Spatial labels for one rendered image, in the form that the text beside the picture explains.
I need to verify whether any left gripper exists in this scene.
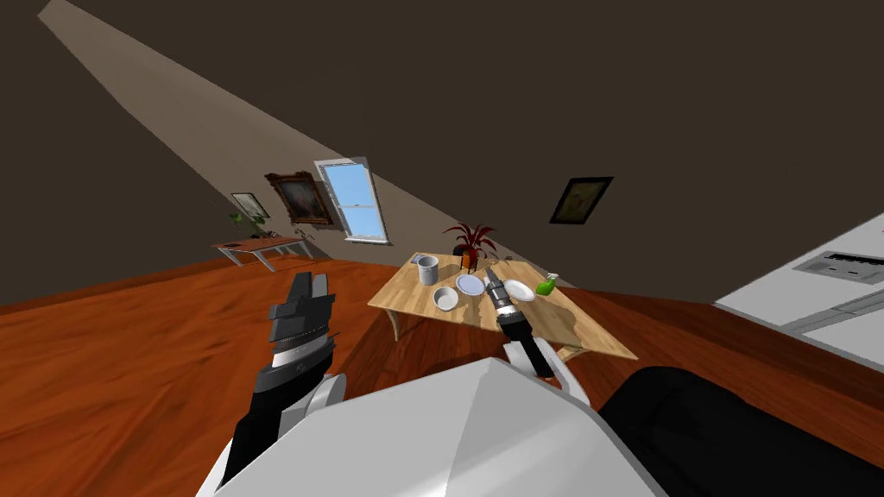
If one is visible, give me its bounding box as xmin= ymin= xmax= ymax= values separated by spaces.
xmin=267 ymin=272 xmax=338 ymax=355

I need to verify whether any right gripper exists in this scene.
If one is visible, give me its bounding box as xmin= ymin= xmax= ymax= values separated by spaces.
xmin=483 ymin=267 xmax=516 ymax=318

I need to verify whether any light wooden table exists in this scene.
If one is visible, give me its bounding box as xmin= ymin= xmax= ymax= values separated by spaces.
xmin=367 ymin=251 xmax=639 ymax=364

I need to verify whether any red potted plant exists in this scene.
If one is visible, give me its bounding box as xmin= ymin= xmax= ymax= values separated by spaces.
xmin=442 ymin=222 xmax=499 ymax=273

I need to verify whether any brown desk with green plant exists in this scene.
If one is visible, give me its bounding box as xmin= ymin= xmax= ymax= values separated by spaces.
xmin=211 ymin=210 xmax=316 ymax=273

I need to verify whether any gold framed painting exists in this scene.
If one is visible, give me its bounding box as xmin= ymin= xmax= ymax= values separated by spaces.
xmin=264 ymin=170 xmax=336 ymax=227

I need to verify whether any white framed window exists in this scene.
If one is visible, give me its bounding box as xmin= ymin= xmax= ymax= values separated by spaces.
xmin=313 ymin=157 xmax=390 ymax=246

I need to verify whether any small pale framed picture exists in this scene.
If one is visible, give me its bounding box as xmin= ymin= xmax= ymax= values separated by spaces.
xmin=230 ymin=192 xmax=271 ymax=222

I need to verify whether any dark framed picture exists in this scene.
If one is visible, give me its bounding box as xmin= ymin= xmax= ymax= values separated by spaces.
xmin=548 ymin=175 xmax=616 ymax=226

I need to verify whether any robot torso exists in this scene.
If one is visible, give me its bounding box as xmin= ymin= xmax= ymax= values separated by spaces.
xmin=196 ymin=355 xmax=669 ymax=497

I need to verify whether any white kitchen counter unit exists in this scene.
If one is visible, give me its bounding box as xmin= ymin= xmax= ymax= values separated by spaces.
xmin=714 ymin=212 xmax=884 ymax=375

